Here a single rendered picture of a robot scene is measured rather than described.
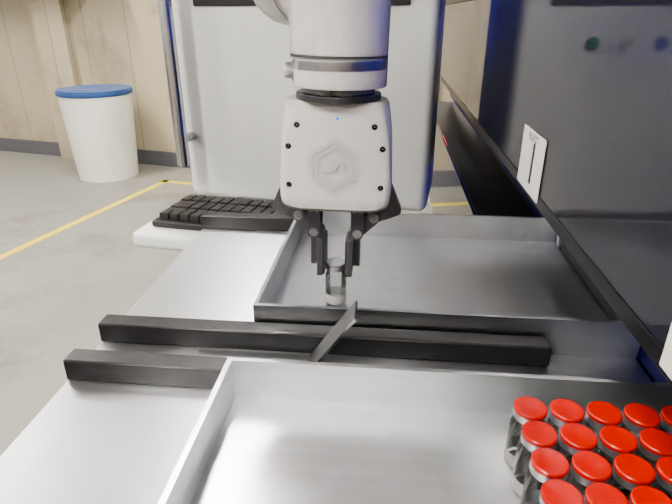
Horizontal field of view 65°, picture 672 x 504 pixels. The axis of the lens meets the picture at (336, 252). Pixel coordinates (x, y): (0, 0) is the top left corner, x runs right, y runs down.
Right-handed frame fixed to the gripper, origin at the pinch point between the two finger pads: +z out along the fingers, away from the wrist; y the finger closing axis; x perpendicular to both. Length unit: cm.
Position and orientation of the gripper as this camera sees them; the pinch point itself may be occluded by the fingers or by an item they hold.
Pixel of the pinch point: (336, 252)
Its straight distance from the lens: 52.8
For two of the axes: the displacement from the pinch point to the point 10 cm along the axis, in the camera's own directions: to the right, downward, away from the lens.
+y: 10.0, 0.5, -0.8
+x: 1.0, -4.1, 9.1
